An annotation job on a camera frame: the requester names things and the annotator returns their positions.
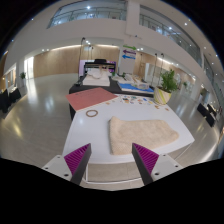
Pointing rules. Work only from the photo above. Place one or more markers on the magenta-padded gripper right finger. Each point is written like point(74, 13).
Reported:
point(146, 159)

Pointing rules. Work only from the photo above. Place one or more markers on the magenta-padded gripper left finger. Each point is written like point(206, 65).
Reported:
point(77, 159)

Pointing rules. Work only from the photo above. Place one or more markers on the beige terry towel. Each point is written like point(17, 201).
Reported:
point(140, 135)

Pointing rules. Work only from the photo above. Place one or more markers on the small round wooden piece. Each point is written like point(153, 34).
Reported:
point(157, 107)
point(167, 109)

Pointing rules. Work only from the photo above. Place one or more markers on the sheet of colourful stickers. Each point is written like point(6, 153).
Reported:
point(136, 99)

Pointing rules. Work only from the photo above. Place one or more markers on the pink flat board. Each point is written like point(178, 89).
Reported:
point(88, 97)

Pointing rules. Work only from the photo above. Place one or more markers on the potted plant in striped pot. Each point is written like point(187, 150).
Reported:
point(161, 95)

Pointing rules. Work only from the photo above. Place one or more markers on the blue and white model board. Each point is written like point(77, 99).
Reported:
point(133, 88)

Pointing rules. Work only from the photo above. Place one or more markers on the group of black chairs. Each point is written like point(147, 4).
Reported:
point(208, 115)
point(8, 98)

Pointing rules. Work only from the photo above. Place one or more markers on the white landscape model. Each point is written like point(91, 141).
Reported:
point(96, 80)

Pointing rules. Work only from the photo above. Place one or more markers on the black floor lamp pole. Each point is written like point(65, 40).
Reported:
point(155, 68)
point(80, 60)
point(162, 63)

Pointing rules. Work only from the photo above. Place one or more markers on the small far potted plant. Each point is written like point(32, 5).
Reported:
point(22, 75)

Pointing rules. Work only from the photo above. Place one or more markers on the arrow direction sign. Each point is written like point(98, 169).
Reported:
point(129, 52)

